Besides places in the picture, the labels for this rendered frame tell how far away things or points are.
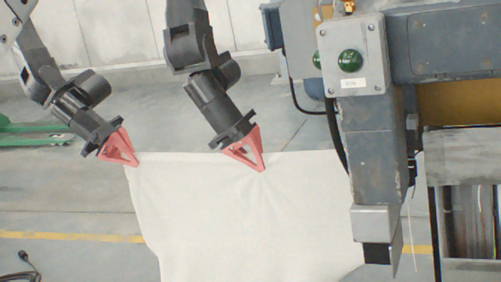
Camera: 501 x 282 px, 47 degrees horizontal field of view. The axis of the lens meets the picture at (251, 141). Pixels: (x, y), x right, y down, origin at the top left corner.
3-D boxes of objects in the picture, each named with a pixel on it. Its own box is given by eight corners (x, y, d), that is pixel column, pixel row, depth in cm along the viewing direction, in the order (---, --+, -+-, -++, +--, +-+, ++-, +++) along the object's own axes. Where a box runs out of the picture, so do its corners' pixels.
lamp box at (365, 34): (325, 98, 73) (314, 26, 70) (333, 87, 77) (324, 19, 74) (385, 94, 70) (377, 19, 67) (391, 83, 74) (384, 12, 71)
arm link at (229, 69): (159, 46, 100) (200, 36, 96) (191, 29, 110) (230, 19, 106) (182, 110, 104) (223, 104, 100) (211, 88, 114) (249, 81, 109)
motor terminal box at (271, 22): (270, 64, 121) (261, 8, 117) (266, 55, 130) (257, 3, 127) (310, 57, 120) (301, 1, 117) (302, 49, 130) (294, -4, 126)
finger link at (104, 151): (156, 144, 119) (121, 116, 119) (139, 158, 113) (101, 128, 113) (142, 166, 122) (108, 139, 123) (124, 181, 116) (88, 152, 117)
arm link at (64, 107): (44, 114, 118) (48, 98, 114) (68, 97, 123) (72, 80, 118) (71, 136, 118) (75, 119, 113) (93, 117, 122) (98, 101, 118)
